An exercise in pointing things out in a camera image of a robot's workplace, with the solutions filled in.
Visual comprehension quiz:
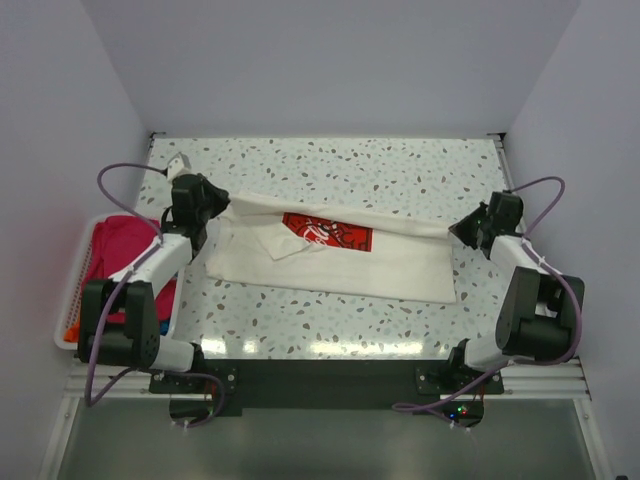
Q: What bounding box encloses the white t-shirt red print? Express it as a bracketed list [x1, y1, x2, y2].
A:
[206, 193, 456, 304]

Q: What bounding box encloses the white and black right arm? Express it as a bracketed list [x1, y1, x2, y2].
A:
[445, 191, 585, 393]

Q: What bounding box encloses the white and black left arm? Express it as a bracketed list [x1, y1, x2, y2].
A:
[77, 173, 230, 392]

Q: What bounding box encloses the pink t-shirt in basket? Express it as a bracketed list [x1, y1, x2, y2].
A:
[82, 215, 177, 324]

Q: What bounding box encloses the white plastic laundry basket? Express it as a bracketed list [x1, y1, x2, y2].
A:
[54, 213, 159, 351]

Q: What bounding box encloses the blue garment in basket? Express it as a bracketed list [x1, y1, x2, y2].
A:
[159, 320, 174, 337]

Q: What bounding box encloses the orange garment in basket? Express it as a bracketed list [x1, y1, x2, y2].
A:
[63, 322, 80, 344]

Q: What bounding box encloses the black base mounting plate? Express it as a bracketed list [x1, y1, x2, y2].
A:
[149, 359, 481, 419]

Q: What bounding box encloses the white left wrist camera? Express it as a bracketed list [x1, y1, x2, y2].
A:
[166, 152, 192, 183]

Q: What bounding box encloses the aluminium frame rail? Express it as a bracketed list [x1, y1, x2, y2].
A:
[64, 132, 594, 401]

